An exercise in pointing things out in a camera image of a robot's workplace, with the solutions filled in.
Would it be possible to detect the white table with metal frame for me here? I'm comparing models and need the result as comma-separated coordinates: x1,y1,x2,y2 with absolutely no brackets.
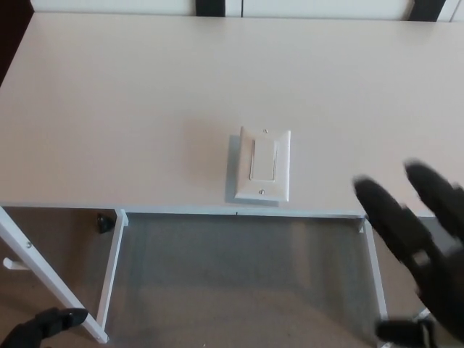
0,12,464,344

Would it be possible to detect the black cabinet handle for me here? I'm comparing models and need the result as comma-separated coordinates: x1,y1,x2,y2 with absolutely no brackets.
409,0,447,22
195,0,227,17

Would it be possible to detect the white cabinet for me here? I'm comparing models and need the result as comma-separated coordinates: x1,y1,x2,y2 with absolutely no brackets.
30,0,464,23

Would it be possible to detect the grey switch mounting base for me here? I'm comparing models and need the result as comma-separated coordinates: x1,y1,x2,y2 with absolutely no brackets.
225,134,281,207

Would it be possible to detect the white rocker light switch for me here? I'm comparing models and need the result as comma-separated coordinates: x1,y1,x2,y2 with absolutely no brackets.
233,125,292,203

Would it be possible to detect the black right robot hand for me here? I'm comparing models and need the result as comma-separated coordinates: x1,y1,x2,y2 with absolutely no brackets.
352,159,464,348

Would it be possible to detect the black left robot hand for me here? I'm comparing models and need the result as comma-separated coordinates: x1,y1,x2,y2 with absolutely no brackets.
0,307,89,348

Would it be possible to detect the white peg hook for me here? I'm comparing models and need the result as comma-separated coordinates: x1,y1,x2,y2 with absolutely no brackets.
3,257,27,271

